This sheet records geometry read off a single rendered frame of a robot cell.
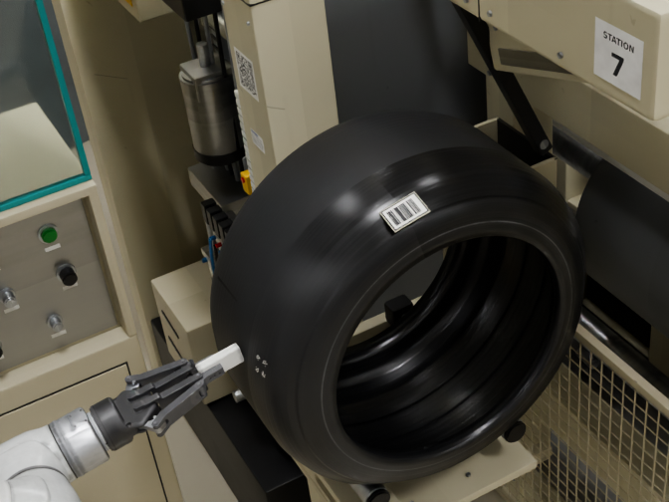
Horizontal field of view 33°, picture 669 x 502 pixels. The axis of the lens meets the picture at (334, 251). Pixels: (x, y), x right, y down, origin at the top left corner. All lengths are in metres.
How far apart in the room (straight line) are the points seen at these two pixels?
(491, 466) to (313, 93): 0.75
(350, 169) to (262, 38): 0.28
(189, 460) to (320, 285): 1.81
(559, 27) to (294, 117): 0.55
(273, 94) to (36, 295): 0.70
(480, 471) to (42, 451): 0.84
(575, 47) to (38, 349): 1.31
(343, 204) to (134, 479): 1.16
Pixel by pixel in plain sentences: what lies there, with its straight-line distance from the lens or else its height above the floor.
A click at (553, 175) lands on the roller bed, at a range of 2.23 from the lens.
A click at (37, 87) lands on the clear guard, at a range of 2.10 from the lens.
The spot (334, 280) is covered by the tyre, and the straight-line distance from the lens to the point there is 1.61.
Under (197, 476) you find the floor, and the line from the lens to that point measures 3.32.
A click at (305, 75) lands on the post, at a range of 1.90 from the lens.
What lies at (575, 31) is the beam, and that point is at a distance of 1.54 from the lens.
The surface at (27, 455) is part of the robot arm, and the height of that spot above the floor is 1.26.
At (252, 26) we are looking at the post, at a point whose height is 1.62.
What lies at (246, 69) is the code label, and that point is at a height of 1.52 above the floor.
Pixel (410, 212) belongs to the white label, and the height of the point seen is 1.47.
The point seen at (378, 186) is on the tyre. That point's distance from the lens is 1.64.
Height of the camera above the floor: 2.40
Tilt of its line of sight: 37 degrees down
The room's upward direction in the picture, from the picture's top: 8 degrees counter-clockwise
